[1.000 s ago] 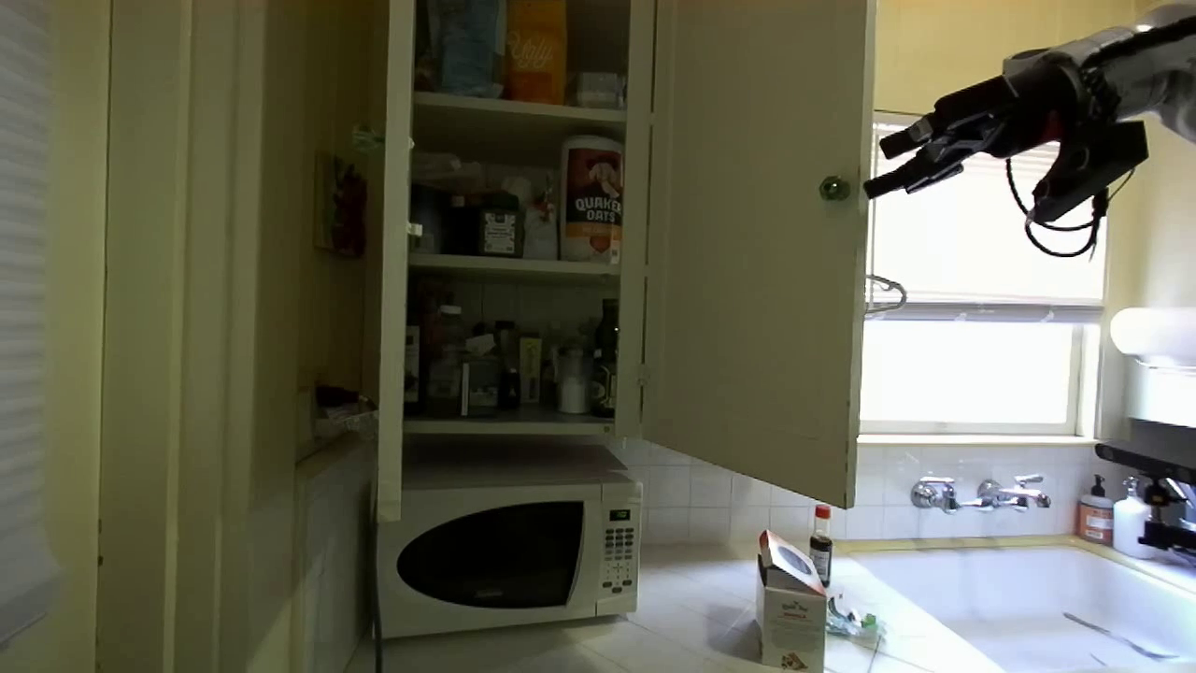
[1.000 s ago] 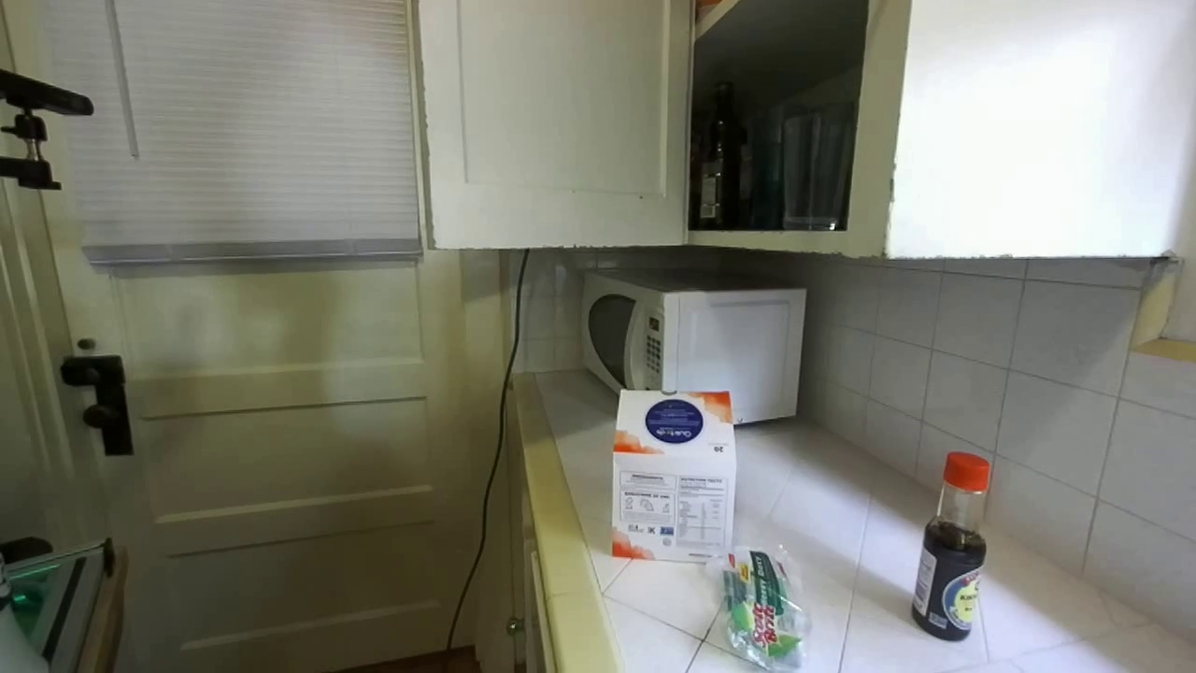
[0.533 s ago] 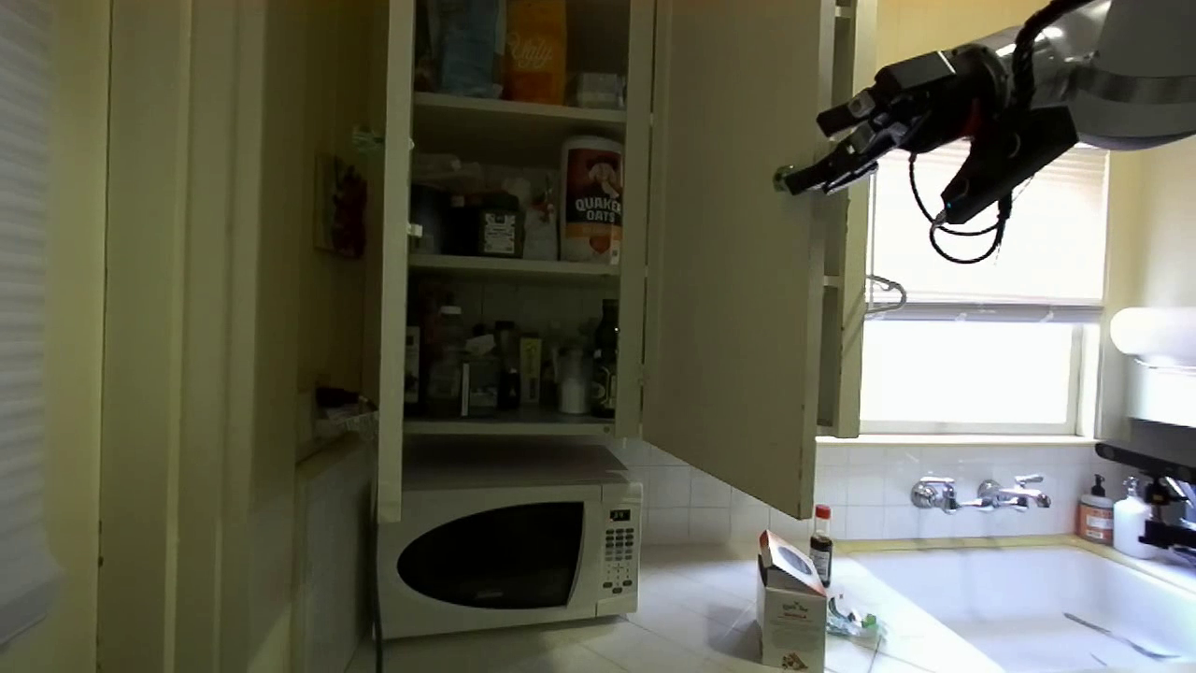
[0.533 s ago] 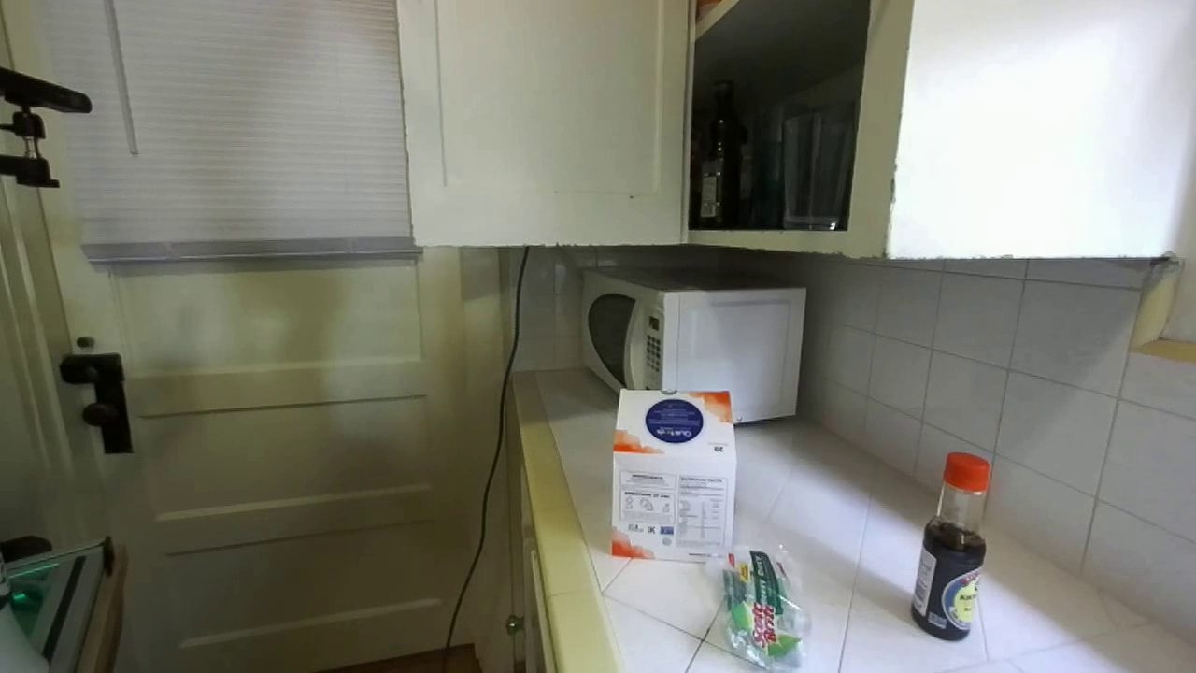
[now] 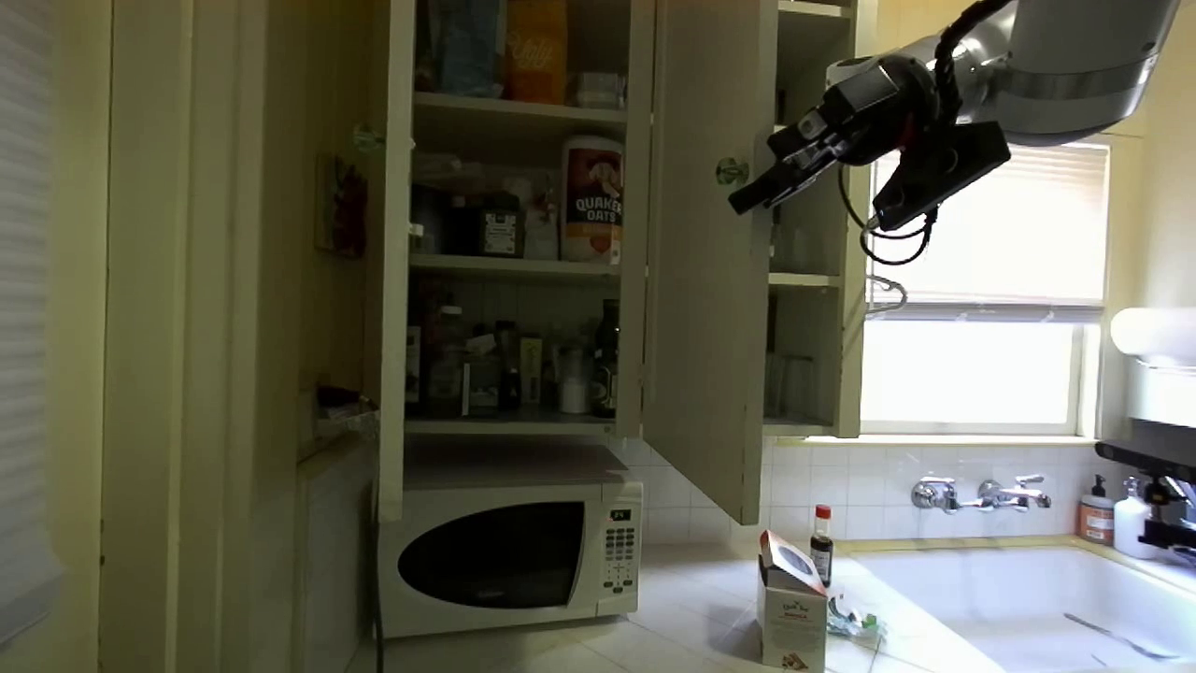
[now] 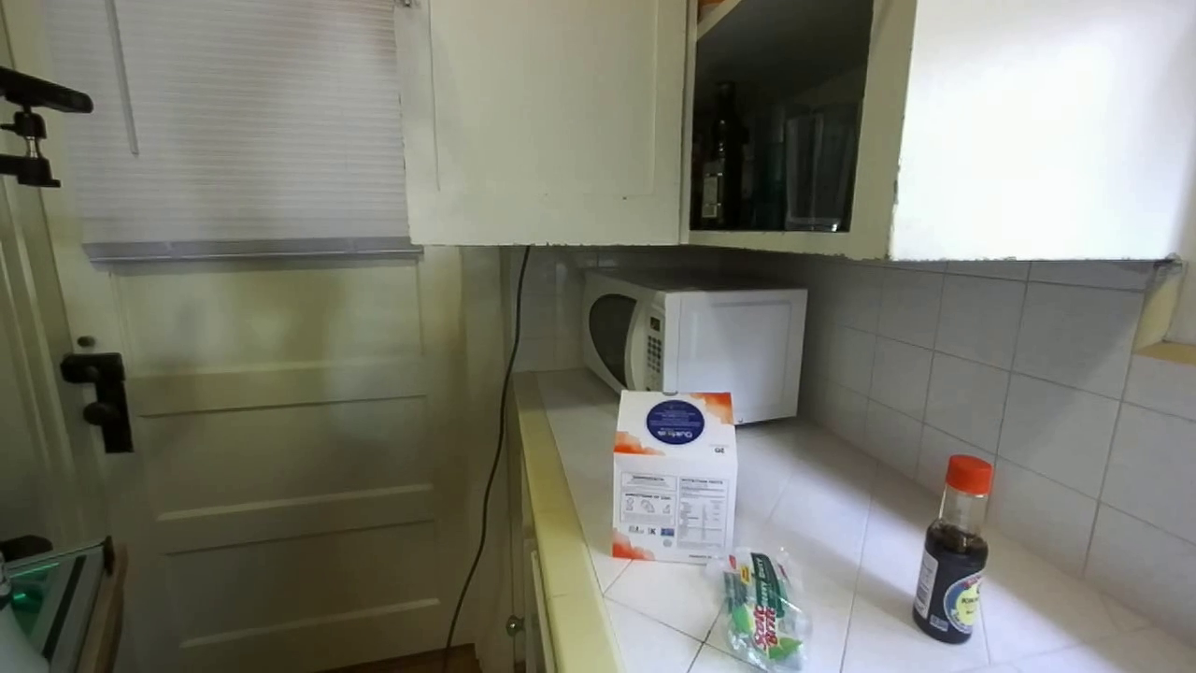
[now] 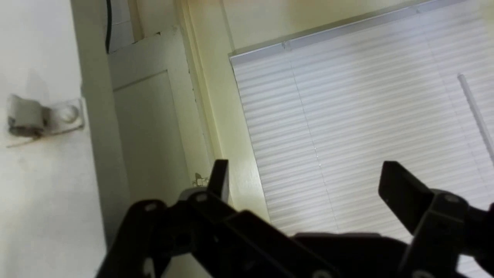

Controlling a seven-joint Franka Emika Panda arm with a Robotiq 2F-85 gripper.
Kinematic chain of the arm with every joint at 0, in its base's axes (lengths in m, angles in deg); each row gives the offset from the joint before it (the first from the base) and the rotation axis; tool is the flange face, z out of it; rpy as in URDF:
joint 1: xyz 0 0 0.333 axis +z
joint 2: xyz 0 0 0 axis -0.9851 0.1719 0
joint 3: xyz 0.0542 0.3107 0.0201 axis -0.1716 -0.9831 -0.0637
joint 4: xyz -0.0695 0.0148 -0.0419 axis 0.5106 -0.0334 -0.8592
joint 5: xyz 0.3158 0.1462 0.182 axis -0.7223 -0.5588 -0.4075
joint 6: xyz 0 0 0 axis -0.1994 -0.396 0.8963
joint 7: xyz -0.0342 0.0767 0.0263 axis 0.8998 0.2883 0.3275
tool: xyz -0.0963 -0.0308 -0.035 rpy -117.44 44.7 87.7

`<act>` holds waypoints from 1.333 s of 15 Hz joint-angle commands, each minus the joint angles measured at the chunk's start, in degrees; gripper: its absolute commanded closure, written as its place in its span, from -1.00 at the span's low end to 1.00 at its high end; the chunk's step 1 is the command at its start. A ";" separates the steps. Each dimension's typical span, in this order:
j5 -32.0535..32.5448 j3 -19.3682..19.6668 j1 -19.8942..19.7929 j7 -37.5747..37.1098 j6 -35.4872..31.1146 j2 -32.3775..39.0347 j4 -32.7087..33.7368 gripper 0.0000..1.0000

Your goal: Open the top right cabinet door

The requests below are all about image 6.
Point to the cream cabinet door with knob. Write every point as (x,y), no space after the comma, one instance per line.
(549,123)

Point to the cream base cabinet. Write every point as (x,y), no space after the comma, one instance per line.
(529,562)

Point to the white panel room door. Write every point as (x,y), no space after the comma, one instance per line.
(286,433)

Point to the white door blind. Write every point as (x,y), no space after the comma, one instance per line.
(247,123)

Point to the black door lock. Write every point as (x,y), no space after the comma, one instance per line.
(105,397)

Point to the white microwave oven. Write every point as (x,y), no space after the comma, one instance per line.
(736,347)

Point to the white orange carton box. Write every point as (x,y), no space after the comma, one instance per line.
(675,498)

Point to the dark glass bottle with label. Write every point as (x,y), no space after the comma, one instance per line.
(717,160)

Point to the clear drinking glass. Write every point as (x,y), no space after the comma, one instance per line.
(824,174)
(773,174)

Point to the green snack packet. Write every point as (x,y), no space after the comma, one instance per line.
(764,609)

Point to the soy sauce bottle red cap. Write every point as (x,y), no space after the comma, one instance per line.
(956,572)

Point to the thin blind wand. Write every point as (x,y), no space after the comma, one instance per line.
(126,86)

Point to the cream wall cabinet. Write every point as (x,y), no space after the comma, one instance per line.
(1033,123)

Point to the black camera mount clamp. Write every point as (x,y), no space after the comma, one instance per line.
(32,113)

